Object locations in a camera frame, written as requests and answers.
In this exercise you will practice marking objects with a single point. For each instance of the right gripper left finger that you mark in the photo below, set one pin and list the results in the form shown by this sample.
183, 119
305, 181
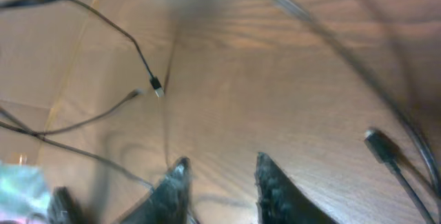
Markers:
168, 203

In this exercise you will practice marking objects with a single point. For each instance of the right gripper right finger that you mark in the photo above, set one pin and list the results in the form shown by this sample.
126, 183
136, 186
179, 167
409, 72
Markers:
279, 200

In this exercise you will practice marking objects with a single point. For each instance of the cardboard box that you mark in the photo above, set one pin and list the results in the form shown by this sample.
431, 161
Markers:
73, 63

